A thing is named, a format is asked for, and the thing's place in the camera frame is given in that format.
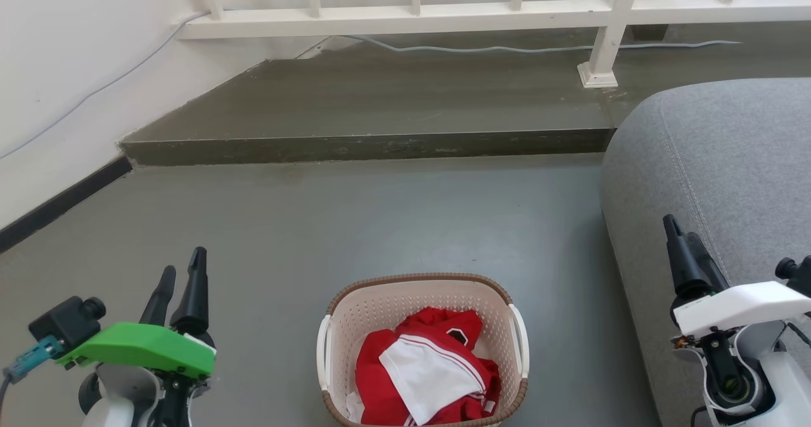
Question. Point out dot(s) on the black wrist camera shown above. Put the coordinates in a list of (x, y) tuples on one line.
[(798, 275), (63, 322)]

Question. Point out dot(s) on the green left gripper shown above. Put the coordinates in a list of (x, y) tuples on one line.
[(146, 348)]

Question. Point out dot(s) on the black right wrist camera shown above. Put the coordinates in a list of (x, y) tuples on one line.
[(798, 275)]

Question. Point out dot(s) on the small white cloth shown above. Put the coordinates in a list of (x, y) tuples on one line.
[(353, 409)]

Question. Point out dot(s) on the grey fabric sofa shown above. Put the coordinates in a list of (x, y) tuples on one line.
[(728, 173)]

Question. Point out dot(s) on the white wooden railing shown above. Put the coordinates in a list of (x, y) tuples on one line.
[(393, 20)]

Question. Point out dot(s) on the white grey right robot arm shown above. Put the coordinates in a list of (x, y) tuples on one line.
[(779, 382)]

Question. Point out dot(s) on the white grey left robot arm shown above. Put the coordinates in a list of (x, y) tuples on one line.
[(123, 395)]

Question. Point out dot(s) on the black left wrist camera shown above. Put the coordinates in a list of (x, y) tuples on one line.
[(63, 322)]

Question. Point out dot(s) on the red and white garment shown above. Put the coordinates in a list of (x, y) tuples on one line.
[(386, 382)]

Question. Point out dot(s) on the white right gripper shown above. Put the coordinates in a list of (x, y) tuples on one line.
[(741, 306)]

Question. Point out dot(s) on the black baseboard strip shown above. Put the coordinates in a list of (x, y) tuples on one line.
[(63, 200)]

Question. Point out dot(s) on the beige plastic laundry basket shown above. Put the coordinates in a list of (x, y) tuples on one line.
[(380, 306)]

